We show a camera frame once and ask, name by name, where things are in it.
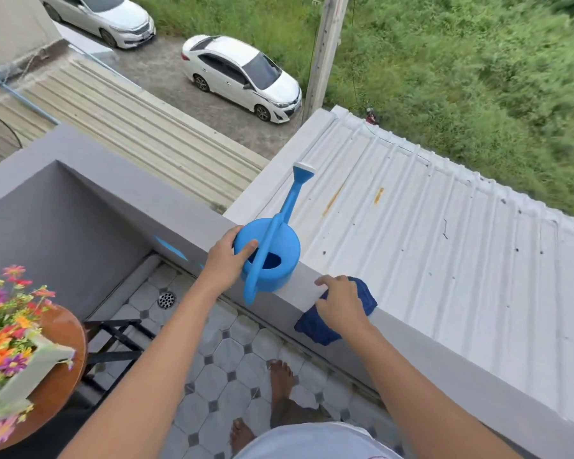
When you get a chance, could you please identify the person's right hand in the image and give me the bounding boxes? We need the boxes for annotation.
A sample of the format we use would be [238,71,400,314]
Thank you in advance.
[315,275,372,336]

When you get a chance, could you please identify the person's left hand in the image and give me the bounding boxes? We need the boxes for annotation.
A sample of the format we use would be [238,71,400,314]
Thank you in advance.
[198,227,259,297]

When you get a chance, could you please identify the dark blue cloth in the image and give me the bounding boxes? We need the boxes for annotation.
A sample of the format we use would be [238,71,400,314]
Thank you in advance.
[294,277,379,346]

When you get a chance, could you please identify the blue plastic watering can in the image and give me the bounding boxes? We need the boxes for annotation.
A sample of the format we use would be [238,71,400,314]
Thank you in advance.
[233,162,316,305]

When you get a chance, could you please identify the person's right forearm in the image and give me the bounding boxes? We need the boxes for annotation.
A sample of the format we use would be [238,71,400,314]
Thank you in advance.
[340,322,524,459]

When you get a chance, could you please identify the person's left forearm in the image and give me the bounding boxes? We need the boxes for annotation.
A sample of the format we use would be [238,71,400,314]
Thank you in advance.
[60,277,223,459]

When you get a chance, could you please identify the person's right foot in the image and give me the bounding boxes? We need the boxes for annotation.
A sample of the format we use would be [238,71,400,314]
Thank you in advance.
[269,360,336,429]

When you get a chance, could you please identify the person's foot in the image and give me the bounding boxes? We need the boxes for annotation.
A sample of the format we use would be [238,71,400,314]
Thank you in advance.
[269,360,336,429]
[230,418,257,457]

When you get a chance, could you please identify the white corrugated metal roof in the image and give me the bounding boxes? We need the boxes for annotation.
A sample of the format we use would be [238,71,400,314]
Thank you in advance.
[224,106,574,433]

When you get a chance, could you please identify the person's white shirt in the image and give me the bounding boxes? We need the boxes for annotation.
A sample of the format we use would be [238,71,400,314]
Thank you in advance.
[234,422,402,459]

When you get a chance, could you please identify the person's left foot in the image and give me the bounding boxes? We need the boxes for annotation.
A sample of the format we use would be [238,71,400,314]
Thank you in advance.
[230,418,257,457]

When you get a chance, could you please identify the beige corrugated metal roof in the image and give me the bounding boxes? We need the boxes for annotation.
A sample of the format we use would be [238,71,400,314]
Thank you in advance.
[0,57,270,215]

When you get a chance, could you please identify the white sedan car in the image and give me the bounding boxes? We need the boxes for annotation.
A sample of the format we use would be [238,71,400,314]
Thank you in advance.
[181,34,303,125]

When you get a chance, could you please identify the concrete utility pole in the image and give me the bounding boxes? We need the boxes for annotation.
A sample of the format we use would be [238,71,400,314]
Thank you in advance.
[302,0,351,122]

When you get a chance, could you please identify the round wooden table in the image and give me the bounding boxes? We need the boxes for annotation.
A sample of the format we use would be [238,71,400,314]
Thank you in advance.
[0,305,88,455]

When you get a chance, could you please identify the pale green planter box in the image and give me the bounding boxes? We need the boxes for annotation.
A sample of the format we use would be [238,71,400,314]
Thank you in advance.
[0,330,77,419]

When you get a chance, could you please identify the colourful flowers bunch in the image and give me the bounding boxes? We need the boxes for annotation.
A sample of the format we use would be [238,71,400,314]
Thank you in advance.
[0,265,77,445]

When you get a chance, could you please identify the silver sedan car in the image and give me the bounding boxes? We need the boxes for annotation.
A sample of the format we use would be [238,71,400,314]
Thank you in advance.
[37,0,157,49]

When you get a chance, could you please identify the blue pipe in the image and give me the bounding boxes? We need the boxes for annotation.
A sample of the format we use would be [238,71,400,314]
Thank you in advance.
[0,59,60,126]

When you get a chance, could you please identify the black metal table frame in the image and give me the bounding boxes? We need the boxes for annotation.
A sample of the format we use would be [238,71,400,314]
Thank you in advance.
[79,319,156,397]

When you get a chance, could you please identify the black wire rack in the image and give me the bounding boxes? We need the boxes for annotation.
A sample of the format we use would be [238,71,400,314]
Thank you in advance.
[0,107,23,168]

